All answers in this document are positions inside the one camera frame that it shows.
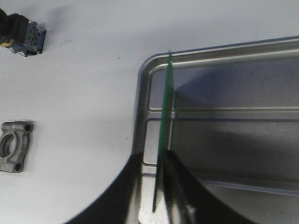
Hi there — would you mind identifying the silver metal tray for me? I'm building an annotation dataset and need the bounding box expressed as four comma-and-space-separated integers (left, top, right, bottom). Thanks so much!
132, 35, 299, 224

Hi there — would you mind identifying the green perforated circuit board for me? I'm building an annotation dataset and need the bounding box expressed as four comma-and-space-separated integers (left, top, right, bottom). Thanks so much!
152, 52, 174, 213

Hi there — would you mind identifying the grey metal clamp block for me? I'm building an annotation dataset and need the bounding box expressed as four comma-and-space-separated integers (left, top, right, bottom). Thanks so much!
0, 121, 33, 173

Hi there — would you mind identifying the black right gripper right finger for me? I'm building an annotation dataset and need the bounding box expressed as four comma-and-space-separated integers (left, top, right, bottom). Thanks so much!
163, 150, 253, 224

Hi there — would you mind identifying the red emergency stop button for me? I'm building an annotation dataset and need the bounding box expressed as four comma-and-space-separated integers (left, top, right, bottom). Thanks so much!
0, 10, 46, 57

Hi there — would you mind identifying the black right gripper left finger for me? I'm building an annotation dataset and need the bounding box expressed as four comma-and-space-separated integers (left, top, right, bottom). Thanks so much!
67, 153, 142, 224

